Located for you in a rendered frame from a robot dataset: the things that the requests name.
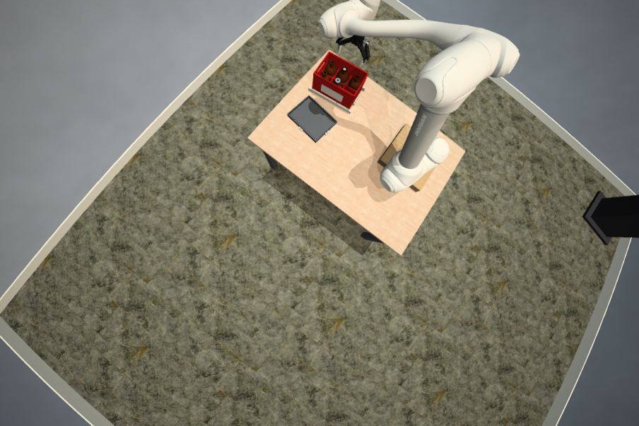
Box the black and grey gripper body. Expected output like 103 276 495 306
349 35 365 46

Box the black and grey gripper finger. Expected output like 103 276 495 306
336 37 353 55
356 41 370 67

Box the red divided crate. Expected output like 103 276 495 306
312 51 365 109

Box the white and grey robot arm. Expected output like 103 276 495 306
319 0 520 193

